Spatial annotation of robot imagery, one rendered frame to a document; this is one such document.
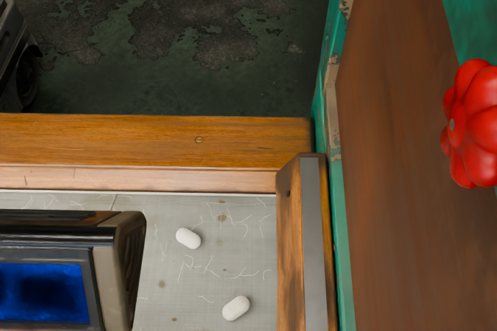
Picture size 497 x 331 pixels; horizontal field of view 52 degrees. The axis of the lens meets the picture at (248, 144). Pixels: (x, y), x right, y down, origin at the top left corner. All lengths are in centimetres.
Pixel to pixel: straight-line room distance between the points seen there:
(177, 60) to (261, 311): 131
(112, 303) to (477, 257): 20
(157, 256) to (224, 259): 9
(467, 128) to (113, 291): 22
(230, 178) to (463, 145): 55
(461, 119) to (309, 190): 42
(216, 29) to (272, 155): 126
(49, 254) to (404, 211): 22
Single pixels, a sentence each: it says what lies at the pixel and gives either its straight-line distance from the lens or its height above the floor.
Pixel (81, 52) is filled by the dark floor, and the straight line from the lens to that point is 196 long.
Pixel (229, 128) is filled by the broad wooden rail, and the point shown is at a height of 76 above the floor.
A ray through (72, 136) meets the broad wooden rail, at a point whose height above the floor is 76.
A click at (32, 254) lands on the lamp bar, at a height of 110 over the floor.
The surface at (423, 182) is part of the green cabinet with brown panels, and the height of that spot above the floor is 111.
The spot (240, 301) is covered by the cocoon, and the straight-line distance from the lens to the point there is 64.
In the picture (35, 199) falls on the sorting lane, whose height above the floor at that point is 74.
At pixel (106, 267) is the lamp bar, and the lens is 31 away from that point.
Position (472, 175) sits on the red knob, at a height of 124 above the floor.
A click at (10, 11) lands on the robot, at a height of 34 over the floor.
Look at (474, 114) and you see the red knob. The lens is 17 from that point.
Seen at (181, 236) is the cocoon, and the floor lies 76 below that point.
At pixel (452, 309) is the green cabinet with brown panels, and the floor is 112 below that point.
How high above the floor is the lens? 138
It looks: 58 degrees down
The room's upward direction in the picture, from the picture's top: 1 degrees counter-clockwise
